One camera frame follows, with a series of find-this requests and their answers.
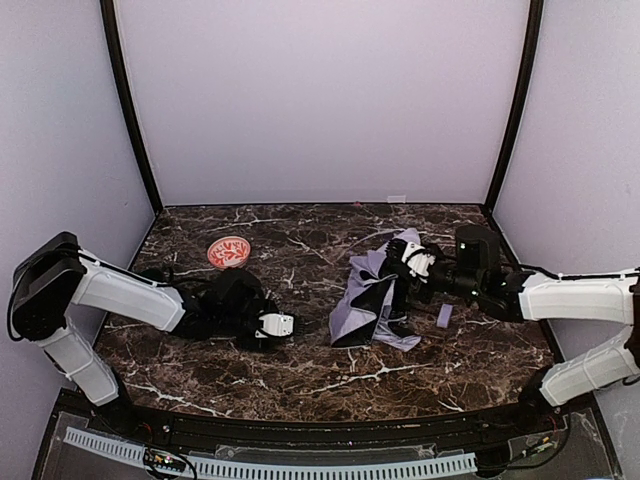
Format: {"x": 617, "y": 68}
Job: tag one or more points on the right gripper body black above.
{"x": 400, "y": 270}

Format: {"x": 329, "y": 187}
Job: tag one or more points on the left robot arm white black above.
{"x": 61, "y": 274}

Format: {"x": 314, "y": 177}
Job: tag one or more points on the lavender folding umbrella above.
{"x": 361, "y": 315}

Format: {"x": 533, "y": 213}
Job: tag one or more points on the black cup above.
{"x": 159, "y": 277}

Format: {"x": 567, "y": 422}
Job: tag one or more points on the black front table rail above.
{"x": 483, "y": 429}

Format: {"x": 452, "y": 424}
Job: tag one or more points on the grey slotted cable duct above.
{"x": 252, "y": 463}

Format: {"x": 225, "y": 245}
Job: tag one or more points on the black corner post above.
{"x": 126, "y": 101}
{"x": 521, "y": 90}

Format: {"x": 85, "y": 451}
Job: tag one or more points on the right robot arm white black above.
{"x": 525, "y": 295}

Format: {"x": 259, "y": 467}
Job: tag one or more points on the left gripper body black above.
{"x": 258, "y": 340}

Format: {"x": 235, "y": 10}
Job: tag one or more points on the red patterned plate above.
{"x": 229, "y": 252}

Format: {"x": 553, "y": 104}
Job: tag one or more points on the left black corner post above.
{"x": 126, "y": 101}

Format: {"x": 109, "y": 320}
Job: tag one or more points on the right black corner post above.
{"x": 521, "y": 90}

